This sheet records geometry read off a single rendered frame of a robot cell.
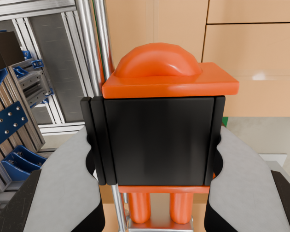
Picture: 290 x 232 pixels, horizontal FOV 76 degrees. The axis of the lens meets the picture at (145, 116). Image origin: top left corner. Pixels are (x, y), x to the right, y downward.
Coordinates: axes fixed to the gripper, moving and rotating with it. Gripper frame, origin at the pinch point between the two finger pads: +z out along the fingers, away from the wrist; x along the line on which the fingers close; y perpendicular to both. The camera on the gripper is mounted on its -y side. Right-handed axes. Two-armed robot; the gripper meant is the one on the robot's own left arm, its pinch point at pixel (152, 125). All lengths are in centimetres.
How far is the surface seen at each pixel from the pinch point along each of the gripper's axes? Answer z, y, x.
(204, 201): 28, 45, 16
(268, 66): 67, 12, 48
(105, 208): 28, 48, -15
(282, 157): 120, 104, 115
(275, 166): 113, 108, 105
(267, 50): 67, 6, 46
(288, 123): 122, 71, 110
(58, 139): 124, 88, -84
